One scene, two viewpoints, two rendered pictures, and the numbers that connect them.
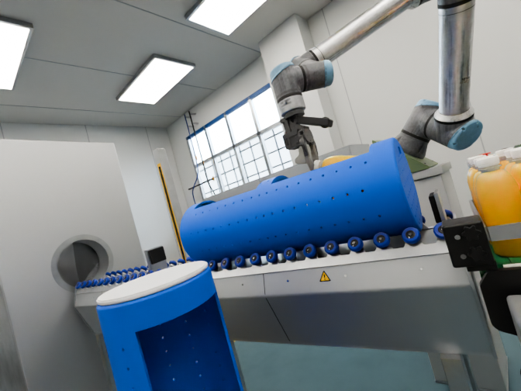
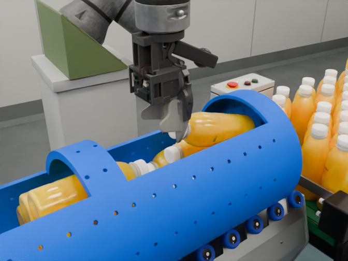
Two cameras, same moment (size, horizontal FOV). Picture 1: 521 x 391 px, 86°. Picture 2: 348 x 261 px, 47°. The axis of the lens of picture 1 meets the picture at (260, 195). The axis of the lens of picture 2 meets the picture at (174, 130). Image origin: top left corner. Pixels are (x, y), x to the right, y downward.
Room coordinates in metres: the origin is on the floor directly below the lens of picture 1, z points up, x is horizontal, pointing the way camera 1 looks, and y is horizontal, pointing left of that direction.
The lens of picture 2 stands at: (0.74, 0.43, 1.59)
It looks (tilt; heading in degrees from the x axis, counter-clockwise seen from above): 29 degrees down; 289
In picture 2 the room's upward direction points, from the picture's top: straight up
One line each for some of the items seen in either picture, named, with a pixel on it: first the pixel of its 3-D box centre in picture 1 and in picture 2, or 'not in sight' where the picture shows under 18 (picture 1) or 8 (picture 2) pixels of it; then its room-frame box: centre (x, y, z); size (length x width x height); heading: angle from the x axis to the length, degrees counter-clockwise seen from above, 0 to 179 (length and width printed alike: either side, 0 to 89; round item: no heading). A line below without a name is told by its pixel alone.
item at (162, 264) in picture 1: (157, 261); not in sight; (1.54, 0.63, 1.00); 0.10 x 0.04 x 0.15; 146
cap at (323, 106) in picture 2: not in sight; (323, 108); (0.67, -0.69, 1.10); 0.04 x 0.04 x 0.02
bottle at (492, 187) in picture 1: (502, 208); (337, 176); (0.62, -0.50, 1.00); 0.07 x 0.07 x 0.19
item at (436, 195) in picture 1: (439, 212); not in sight; (0.80, -0.47, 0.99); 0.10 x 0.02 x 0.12; 146
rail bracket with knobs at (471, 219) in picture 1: (467, 243); (338, 217); (0.60, -0.40, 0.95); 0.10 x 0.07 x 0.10; 146
